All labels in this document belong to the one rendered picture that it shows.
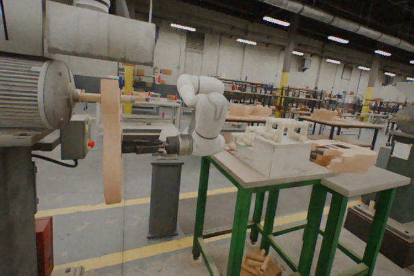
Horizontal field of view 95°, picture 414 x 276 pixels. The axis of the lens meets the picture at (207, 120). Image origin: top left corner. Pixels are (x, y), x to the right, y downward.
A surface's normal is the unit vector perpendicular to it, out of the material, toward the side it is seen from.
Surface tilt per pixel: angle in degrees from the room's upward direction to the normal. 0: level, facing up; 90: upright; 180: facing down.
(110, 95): 85
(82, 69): 90
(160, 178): 90
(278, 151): 90
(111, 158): 65
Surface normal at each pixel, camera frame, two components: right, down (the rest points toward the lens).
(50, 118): 0.27, 0.66
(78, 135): 0.37, 0.18
